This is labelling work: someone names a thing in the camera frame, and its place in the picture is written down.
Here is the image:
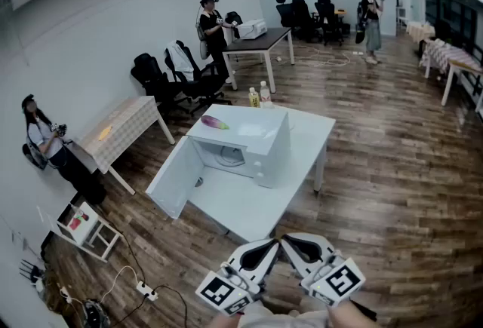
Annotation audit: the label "white boxy appliance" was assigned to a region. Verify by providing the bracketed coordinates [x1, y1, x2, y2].
[238, 18, 269, 41]

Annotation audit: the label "pink checkered cloth table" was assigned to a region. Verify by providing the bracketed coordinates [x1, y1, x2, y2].
[418, 38, 483, 81]

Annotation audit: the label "long white extension cable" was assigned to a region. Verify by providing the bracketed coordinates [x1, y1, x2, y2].
[297, 46, 364, 68]

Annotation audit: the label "red and green item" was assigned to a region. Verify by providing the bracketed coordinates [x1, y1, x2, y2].
[67, 210, 91, 232]

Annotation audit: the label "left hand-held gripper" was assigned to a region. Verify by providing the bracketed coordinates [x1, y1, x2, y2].
[195, 238, 282, 317]

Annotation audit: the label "person's white clothing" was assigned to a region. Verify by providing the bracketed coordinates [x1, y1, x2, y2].
[237, 309, 330, 328]

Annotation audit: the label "dark glass windows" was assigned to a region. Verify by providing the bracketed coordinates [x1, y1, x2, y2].
[422, 0, 483, 56]

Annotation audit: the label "dark top table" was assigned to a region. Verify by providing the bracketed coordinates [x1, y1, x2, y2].
[221, 26, 297, 94]

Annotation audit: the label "person's right forearm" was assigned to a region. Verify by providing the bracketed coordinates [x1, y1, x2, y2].
[326, 302, 361, 328]

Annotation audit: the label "black antenna router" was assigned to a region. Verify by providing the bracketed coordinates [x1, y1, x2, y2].
[19, 259, 45, 287]

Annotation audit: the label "person's left forearm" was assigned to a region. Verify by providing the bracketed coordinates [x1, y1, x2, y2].
[208, 314, 245, 328]

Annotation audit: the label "purple eggplant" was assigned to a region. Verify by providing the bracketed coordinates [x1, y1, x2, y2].
[200, 115, 231, 131]

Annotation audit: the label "small white stool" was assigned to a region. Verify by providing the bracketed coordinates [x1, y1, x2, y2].
[56, 201, 124, 264]

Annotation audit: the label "white frame table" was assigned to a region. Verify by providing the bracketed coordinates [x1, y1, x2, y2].
[441, 59, 483, 113]

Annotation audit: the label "black cable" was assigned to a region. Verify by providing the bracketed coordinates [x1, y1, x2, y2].
[96, 213, 189, 328]

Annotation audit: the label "cream cloth table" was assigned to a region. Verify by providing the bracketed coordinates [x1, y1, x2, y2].
[405, 20, 437, 44]

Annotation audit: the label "red label drink bottle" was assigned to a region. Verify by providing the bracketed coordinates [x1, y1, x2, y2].
[259, 80, 275, 110]

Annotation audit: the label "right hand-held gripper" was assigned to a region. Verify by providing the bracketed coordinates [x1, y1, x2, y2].
[281, 233, 366, 308]

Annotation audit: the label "white jacket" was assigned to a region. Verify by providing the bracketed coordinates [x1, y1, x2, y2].
[167, 40, 195, 82]

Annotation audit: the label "white microwave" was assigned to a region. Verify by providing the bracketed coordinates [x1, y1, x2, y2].
[146, 103, 292, 221]

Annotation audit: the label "white power strip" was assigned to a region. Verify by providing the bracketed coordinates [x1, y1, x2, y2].
[135, 280, 159, 302]

